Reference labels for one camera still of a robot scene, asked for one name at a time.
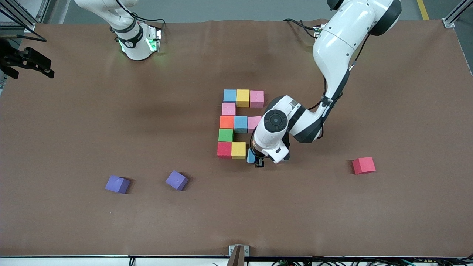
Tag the brown table mat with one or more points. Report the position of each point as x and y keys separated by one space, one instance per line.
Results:
x=74 y=221

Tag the purple foam cube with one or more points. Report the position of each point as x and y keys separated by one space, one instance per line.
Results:
x=116 y=184
x=176 y=180

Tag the light blue foam cube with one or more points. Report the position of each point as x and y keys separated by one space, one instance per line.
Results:
x=251 y=156
x=230 y=95
x=241 y=124

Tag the yellow foam cube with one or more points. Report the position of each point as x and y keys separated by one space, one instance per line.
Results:
x=238 y=150
x=242 y=98

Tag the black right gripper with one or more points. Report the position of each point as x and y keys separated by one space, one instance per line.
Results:
x=22 y=59

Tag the green foam cube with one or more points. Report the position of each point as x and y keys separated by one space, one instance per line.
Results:
x=225 y=135

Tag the right arm base connector panel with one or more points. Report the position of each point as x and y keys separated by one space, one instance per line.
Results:
x=159 y=37

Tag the orange foam cube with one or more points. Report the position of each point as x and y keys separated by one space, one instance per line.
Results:
x=227 y=122

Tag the left arm base connector panel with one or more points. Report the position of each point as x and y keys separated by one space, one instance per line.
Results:
x=317 y=31

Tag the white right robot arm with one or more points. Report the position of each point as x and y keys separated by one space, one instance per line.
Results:
x=133 y=37

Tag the aluminium frame post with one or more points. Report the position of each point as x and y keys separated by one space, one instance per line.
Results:
x=452 y=16
x=43 y=11
x=18 y=16

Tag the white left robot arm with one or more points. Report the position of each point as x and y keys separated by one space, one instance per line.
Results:
x=340 y=40

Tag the pink foam cube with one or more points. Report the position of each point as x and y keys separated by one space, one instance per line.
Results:
x=228 y=109
x=257 y=99
x=253 y=122

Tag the red foam cube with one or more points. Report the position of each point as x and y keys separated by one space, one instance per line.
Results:
x=363 y=165
x=224 y=150

